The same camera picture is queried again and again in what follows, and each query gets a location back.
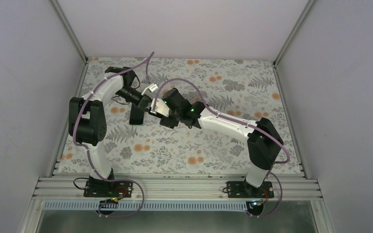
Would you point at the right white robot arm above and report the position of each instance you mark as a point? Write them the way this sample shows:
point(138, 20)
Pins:
point(262, 139)

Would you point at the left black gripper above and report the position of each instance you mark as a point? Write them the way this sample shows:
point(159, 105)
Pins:
point(144, 103)

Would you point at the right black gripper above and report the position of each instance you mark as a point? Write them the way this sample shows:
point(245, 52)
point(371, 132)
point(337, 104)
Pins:
point(168, 122)

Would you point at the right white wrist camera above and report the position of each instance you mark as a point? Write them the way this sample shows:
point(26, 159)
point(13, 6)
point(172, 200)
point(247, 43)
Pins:
point(158, 108)

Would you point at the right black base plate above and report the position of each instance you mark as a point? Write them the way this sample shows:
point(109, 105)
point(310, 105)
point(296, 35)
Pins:
point(241, 189)

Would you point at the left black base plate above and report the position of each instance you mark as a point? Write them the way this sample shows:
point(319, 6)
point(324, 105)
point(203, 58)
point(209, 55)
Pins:
point(102, 189)

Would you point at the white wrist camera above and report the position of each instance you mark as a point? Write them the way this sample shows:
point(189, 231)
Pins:
point(158, 108)
point(151, 88)

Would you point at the slotted grey cable duct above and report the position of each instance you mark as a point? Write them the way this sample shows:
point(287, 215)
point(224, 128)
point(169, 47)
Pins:
point(148, 205)

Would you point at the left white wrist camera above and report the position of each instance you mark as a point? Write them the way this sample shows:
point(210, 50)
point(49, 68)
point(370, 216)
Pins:
point(151, 88)

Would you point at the black phone from beige case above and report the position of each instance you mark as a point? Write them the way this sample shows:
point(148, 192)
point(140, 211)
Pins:
point(136, 116)

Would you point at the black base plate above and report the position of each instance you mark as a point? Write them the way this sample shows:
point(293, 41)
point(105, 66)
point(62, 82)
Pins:
point(241, 189)
point(102, 189)

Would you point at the floral patterned table mat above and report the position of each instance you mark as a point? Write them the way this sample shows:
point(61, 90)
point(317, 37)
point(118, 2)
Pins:
point(243, 88)

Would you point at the aluminium rail frame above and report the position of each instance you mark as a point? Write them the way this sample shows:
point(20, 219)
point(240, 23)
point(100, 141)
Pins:
point(194, 187)

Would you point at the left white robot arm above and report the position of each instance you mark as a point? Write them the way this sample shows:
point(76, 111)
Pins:
point(87, 121)

